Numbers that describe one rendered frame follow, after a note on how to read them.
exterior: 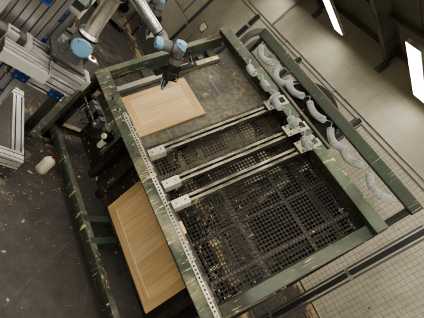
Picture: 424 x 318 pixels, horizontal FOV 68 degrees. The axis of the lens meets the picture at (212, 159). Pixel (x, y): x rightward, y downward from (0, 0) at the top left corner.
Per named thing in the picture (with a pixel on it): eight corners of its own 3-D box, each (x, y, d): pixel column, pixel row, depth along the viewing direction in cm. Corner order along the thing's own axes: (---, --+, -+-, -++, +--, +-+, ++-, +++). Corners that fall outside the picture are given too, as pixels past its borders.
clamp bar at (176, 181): (161, 183, 225) (157, 166, 204) (298, 126, 255) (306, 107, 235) (166, 195, 221) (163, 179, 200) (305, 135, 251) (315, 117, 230)
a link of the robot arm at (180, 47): (175, 36, 196) (187, 41, 199) (168, 52, 203) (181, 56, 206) (175, 41, 191) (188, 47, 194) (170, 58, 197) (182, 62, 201)
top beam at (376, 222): (218, 37, 308) (219, 28, 299) (228, 35, 311) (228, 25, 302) (370, 238, 210) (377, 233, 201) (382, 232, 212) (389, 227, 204)
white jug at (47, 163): (33, 164, 264) (48, 150, 259) (44, 166, 273) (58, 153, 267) (35, 173, 260) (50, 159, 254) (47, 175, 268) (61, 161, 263)
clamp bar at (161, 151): (147, 153, 237) (142, 135, 217) (279, 102, 268) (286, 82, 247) (151, 163, 233) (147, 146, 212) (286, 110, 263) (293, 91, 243)
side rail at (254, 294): (216, 308, 191) (217, 306, 181) (358, 230, 219) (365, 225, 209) (223, 321, 187) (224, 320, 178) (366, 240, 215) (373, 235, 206)
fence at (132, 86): (117, 90, 269) (116, 87, 265) (216, 58, 293) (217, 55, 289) (119, 94, 266) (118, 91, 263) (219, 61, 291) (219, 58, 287)
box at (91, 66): (70, 65, 258) (84, 50, 253) (82, 72, 268) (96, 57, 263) (73, 75, 253) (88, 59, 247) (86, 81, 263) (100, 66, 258)
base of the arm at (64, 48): (57, 54, 189) (67, 43, 186) (56, 41, 198) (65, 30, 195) (79, 69, 200) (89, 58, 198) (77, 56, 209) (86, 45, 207)
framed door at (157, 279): (109, 207, 267) (107, 207, 265) (155, 169, 251) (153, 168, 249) (147, 313, 227) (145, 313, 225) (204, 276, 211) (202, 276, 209)
